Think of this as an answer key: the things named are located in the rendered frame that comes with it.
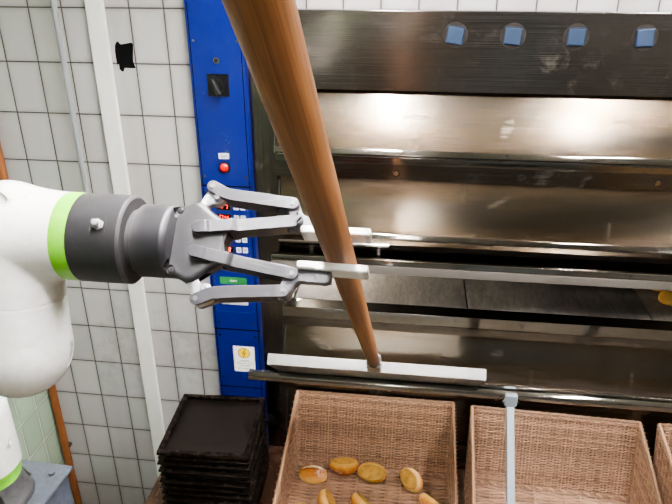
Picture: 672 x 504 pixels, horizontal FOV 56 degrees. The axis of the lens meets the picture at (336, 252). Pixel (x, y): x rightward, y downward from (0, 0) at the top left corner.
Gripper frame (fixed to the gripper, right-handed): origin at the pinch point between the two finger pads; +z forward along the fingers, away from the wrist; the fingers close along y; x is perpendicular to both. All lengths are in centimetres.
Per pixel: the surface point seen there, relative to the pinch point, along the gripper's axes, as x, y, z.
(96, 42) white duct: -89, -83, -83
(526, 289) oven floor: -159, -36, 50
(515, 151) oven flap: -105, -62, 36
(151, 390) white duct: -168, 8, -81
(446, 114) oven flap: -102, -71, 17
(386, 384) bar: -116, 3, 4
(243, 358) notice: -155, -4, -45
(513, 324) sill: -144, -21, 43
